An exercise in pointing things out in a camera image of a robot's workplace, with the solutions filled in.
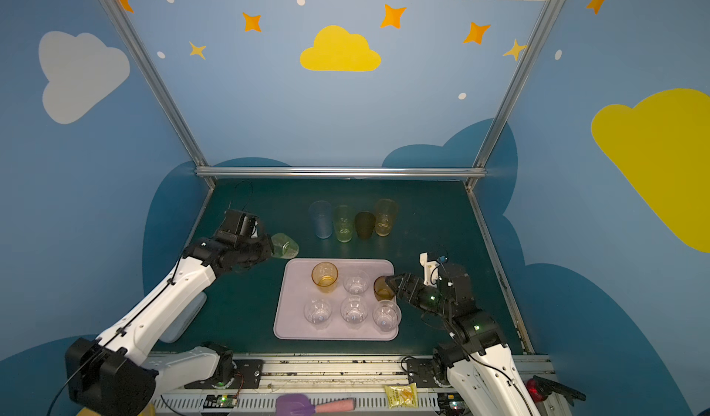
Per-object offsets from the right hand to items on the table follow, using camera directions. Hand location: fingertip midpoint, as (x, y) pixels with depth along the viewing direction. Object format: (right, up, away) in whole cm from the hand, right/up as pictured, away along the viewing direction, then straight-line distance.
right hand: (397, 281), depth 73 cm
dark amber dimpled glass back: (-8, +14, +28) cm, 32 cm away
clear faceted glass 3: (-12, -13, +13) cm, 22 cm away
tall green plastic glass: (-16, +14, +27) cm, 34 cm away
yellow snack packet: (+1, -29, -3) cm, 29 cm away
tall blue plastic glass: (-24, +18, +26) cm, 39 cm away
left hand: (-34, +8, +8) cm, 36 cm away
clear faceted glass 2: (-23, -13, +11) cm, 29 cm away
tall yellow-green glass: (-34, +7, +13) cm, 37 cm away
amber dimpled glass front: (-3, -7, +15) cm, 17 cm away
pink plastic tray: (-17, -10, +14) cm, 24 cm away
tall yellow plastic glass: (-1, +17, +25) cm, 31 cm away
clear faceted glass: (-11, -4, +12) cm, 17 cm away
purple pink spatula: (-25, -31, -3) cm, 40 cm away
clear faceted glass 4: (-2, -14, +11) cm, 18 cm away
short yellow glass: (-22, -2, +17) cm, 28 cm away
